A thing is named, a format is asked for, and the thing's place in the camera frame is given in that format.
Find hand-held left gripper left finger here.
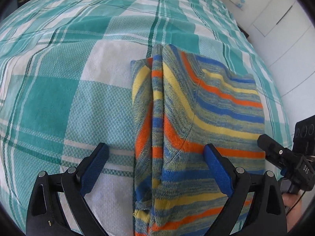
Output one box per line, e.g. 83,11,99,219
26,143,110,236

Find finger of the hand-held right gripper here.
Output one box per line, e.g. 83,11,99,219
257,134,299,169

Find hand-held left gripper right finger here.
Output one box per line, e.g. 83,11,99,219
203,143,288,236

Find striped knit short-sleeve sweater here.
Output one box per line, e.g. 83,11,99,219
130,44,267,236

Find person's right hand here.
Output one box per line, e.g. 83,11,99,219
283,193,303,229

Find bed with teal plaid cover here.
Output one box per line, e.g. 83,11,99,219
0,0,291,236

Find white wardrobe doors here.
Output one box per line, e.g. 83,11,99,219
242,0,315,118

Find dark wooden nightstand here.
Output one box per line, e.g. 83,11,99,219
237,25,250,38

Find wall switch panel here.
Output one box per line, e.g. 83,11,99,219
230,0,246,10

